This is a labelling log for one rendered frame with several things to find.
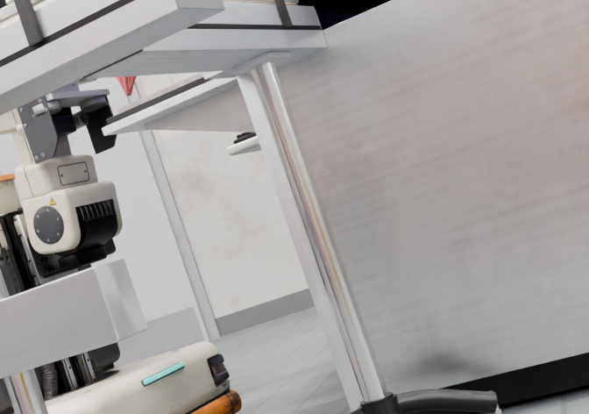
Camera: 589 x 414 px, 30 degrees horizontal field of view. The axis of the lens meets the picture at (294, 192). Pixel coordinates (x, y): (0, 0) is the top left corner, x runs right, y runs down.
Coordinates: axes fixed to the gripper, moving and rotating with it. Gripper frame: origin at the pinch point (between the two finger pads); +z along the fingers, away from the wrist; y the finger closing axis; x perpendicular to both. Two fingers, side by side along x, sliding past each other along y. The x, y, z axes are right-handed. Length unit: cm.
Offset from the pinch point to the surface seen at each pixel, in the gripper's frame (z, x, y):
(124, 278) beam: 35, -86, 54
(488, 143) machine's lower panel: 22, -12, 93
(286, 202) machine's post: 30, -12, 46
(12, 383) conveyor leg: 50, -90, 32
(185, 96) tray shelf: 4.0, -10.8, 22.9
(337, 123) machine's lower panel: 14, -12, 61
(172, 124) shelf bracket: 9.4, -2.1, 12.8
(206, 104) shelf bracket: 6.0, -2.3, 23.0
